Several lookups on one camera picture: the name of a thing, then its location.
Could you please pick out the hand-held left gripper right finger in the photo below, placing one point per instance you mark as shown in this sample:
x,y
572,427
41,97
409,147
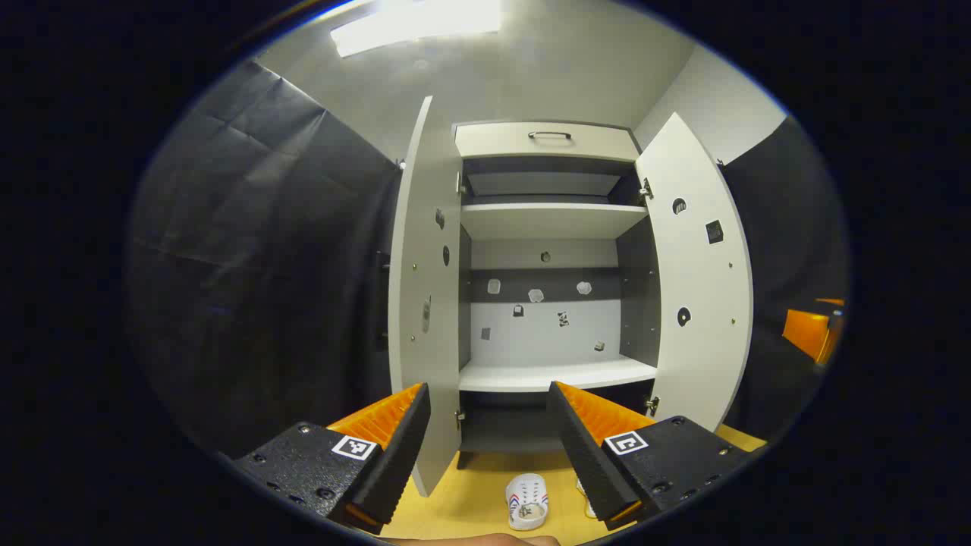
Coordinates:
x,y
588,462

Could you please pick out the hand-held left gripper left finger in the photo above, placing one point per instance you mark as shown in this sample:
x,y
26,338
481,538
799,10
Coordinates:
x,y
398,455

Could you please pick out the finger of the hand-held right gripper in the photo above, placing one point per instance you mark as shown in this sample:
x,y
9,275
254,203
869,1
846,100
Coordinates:
x,y
831,302
806,334

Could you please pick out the white canvas shoe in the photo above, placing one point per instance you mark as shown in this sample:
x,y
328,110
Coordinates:
x,y
581,489
527,493

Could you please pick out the white cabinet door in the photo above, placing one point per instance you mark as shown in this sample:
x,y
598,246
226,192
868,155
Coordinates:
x,y
413,227
698,364

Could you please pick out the white and grey shoe cabinet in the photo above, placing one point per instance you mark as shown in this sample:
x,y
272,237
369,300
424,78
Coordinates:
x,y
546,220

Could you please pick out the white cabinet drawer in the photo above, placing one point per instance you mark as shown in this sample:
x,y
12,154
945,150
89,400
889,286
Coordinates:
x,y
493,144

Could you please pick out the ceiling light panel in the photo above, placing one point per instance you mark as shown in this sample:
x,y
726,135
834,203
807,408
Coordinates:
x,y
410,23

